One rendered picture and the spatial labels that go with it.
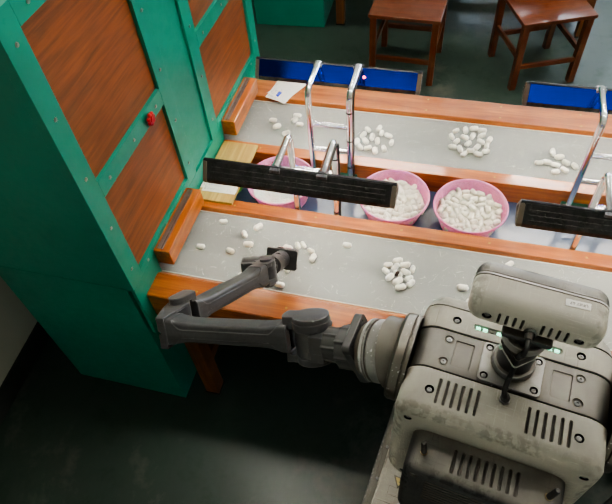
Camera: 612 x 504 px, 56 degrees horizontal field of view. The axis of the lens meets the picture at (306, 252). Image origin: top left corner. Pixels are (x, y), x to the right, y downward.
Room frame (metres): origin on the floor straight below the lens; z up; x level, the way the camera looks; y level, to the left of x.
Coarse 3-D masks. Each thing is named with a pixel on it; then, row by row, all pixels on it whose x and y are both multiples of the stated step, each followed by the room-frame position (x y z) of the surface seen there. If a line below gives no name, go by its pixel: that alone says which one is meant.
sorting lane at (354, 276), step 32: (224, 224) 1.45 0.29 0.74; (256, 224) 1.43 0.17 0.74; (288, 224) 1.41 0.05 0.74; (192, 256) 1.31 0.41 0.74; (224, 256) 1.29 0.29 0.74; (320, 256) 1.25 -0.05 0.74; (352, 256) 1.23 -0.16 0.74; (384, 256) 1.22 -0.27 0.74; (416, 256) 1.20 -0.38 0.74; (448, 256) 1.19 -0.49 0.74; (480, 256) 1.17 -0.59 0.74; (288, 288) 1.13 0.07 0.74; (320, 288) 1.11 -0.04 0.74; (352, 288) 1.10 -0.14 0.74; (384, 288) 1.08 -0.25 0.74; (416, 288) 1.07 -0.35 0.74; (448, 288) 1.05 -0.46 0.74; (608, 288) 0.99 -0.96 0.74; (608, 320) 0.87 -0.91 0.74
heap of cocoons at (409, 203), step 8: (400, 184) 1.56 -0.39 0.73; (408, 184) 1.55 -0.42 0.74; (400, 192) 1.51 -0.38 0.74; (408, 192) 1.50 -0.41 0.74; (416, 192) 1.50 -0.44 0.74; (400, 200) 1.48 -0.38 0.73; (408, 200) 1.48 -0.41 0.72; (416, 200) 1.47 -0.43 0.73; (368, 208) 1.44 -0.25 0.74; (376, 208) 1.45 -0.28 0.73; (384, 208) 1.44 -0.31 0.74; (400, 208) 1.42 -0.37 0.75; (408, 208) 1.42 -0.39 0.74; (416, 208) 1.42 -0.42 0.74; (376, 216) 1.40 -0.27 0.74; (384, 216) 1.41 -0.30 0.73; (392, 216) 1.40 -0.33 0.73; (400, 216) 1.40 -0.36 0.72; (408, 216) 1.39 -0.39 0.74
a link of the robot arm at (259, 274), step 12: (252, 264) 1.03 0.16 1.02; (264, 264) 1.02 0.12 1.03; (240, 276) 0.96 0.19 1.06; (252, 276) 0.96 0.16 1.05; (264, 276) 0.99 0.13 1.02; (276, 276) 1.01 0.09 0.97; (216, 288) 0.89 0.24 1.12; (228, 288) 0.89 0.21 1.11; (240, 288) 0.91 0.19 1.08; (252, 288) 0.93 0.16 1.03; (180, 300) 0.79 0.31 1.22; (192, 300) 0.81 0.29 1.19; (204, 300) 0.82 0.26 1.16; (216, 300) 0.84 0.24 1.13; (228, 300) 0.86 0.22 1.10; (192, 312) 0.80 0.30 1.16; (204, 312) 0.80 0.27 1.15
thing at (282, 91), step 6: (276, 84) 2.23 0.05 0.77; (282, 84) 2.23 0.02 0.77; (288, 84) 2.22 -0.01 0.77; (294, 84) 2.22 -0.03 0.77; (300, 84) 2.21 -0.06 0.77; (270, 90) 2.19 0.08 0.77; (276, 90) 2.19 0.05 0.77; (282, 90) 2.18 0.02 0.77; (288, 90) 2.18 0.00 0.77; (294, 90) 2.17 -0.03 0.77; (270, 96) 2.15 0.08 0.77; (276, 96) 2.14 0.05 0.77; (282, 96) 2.14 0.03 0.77; (288, 96) 2.14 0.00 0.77; (282, 102) 2.10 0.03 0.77
